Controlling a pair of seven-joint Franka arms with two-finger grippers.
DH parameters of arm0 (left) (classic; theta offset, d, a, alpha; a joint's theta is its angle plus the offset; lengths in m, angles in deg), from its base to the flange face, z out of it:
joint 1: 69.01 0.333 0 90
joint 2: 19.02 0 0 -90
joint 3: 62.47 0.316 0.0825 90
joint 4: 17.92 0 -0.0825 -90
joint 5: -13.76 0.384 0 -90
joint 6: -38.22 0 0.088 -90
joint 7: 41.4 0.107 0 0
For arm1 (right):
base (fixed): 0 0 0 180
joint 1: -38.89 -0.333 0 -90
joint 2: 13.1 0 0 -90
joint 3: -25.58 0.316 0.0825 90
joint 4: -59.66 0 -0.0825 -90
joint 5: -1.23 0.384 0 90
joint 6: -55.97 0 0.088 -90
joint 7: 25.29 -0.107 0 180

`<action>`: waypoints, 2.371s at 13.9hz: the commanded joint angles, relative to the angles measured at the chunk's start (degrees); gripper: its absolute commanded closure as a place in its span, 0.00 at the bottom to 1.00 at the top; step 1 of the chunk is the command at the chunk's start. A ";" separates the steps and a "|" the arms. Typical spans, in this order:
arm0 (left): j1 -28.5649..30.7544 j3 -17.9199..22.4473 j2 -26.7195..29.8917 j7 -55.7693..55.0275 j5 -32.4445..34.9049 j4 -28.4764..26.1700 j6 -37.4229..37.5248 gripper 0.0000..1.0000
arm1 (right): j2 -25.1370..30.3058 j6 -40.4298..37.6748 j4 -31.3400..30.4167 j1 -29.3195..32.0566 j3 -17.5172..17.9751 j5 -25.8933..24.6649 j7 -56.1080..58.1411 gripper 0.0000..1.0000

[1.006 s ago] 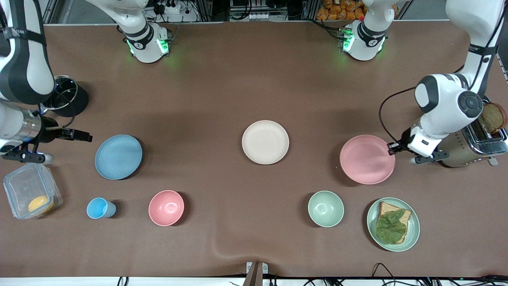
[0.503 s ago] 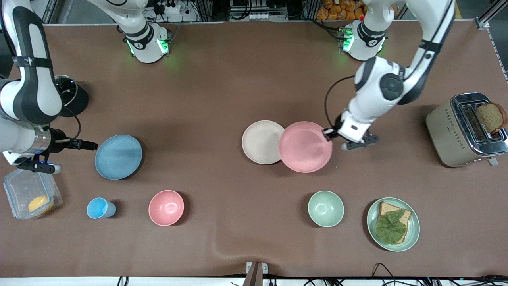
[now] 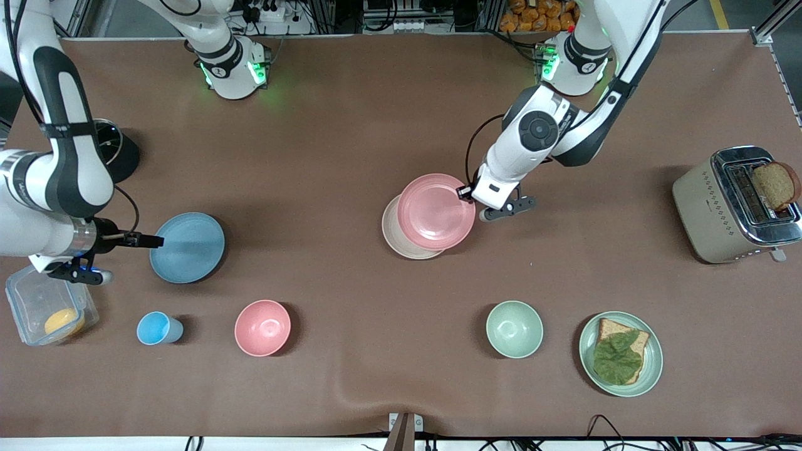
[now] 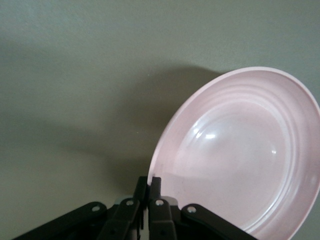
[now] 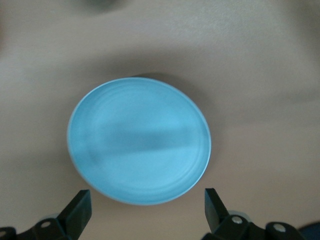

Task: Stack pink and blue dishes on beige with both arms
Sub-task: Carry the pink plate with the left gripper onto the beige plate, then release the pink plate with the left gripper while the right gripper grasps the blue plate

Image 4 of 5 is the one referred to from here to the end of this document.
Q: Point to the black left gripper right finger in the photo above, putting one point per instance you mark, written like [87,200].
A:
[160,217]

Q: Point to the pink plate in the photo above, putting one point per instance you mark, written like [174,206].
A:
[237,155]

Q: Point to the large table mat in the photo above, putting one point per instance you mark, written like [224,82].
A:
[87,87]

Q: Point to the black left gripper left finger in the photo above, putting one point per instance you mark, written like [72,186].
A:
[125,220]

